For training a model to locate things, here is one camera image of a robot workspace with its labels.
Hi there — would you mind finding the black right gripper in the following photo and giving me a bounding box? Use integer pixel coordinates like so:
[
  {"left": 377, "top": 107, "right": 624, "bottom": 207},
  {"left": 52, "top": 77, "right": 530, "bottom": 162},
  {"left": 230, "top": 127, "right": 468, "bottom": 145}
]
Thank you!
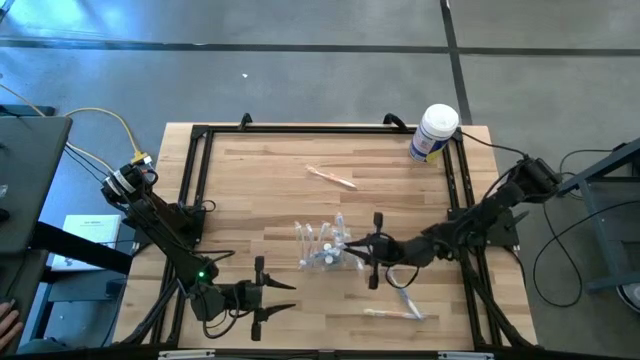
[{"left": 343, "top": 212, "right": 404, "bottom": 291}]

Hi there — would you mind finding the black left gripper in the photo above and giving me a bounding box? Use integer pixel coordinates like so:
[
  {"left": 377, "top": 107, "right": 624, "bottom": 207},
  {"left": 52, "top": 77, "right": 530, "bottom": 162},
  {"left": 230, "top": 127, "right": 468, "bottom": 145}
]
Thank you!
[{"left": 232, "top": 255, "right": 297, "bottom": 343}]

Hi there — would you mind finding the clear plastic bag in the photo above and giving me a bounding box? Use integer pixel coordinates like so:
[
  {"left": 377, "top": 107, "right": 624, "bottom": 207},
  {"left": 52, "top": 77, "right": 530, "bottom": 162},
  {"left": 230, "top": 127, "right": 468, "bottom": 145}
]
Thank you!
[{"left": 297, "top": 227, "right": 359, "bottom": 272}]

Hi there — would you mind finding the white blue wipes canister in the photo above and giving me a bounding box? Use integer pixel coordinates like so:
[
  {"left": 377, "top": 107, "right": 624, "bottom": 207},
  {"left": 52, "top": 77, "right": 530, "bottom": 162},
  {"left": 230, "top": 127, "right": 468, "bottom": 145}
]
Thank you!
[{"left": 408, "top": 103, "right": 460, "bottom": 164}]

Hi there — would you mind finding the white booklet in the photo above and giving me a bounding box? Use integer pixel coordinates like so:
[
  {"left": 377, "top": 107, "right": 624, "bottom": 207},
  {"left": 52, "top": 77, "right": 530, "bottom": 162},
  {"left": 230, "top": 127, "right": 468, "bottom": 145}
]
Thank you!
[{"left": 51, "top": 213, "right": 123, "bottom": 272}]

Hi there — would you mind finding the black desk beam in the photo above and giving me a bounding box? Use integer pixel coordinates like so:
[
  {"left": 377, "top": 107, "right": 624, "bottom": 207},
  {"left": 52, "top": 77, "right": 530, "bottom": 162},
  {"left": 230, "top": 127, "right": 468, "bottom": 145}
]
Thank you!
[{"left": 29, "top": 221, "right": 135, "bottom": 276}]

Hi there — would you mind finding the person's hand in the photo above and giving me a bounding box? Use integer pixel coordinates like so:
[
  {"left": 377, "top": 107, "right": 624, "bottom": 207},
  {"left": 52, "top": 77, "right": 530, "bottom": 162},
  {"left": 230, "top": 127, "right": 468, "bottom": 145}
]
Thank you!
[{"left": 0, "top": 299, "right": 24, "bottom": 349}]

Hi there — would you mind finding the person's shoe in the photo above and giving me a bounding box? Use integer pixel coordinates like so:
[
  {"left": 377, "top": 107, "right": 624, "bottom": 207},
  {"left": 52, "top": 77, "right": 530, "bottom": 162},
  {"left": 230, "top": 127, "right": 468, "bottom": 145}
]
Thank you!
[{"left": 616, "top": 281, "right": 640, "bottom": 315}]

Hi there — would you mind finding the dark grey desk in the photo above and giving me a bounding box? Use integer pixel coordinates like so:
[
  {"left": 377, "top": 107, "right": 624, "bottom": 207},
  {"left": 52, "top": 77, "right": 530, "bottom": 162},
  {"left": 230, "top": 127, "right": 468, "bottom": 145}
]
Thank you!
[{"left": 0, "top": 115, "right": 75, "bottom": 256}]

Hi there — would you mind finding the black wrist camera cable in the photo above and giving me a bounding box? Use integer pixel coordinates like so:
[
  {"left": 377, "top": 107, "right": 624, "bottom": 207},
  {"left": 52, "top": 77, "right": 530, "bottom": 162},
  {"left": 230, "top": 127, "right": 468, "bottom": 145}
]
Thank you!
[{"left": 383, "top": 264, "right": 420, "bottom": 291}]

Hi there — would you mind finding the silver bracket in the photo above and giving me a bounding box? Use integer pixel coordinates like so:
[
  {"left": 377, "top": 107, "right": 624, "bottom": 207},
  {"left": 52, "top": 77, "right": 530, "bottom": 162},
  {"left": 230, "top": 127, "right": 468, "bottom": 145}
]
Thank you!
[
  {"left": 437, "top": 350, "right": 496, "bottom": 360},
  {"left": 157, "top": 349, "right": 217, "bottom": 360}
]

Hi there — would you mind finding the black aluminium table frame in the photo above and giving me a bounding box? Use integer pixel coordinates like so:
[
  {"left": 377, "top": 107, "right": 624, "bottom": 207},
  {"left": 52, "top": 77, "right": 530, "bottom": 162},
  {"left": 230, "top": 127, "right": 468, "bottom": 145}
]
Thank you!
[{"left": 113, "top": 112, "right": 540, "bottom": 359}]

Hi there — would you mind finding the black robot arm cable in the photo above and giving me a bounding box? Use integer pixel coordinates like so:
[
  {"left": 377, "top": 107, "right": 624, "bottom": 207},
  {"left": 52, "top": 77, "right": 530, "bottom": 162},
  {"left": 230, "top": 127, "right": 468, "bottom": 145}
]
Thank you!
[{"left": 457, "top": 130, "right": 529, "bottom": 159}]

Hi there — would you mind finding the black floor cable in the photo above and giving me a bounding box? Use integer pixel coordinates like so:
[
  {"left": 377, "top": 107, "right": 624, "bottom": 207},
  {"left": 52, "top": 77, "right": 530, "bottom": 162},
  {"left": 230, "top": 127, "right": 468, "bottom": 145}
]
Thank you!
[{"left": 531, "top": 148, "right": 640, "bottom": 309}]

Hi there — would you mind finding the yellow cable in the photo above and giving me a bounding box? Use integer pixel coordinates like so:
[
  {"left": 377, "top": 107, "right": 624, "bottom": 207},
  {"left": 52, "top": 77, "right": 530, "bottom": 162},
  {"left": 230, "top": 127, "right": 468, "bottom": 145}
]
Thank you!
[{"left": 0, "top": 82, "right": 152, "bottom": 167}]

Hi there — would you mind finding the grey desk frame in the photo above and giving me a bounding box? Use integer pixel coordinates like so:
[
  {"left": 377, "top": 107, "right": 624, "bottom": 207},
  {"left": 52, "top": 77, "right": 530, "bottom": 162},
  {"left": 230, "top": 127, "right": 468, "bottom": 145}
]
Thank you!
[{"left": 551, "top": 137, "right": 640, "bottom": 294}]

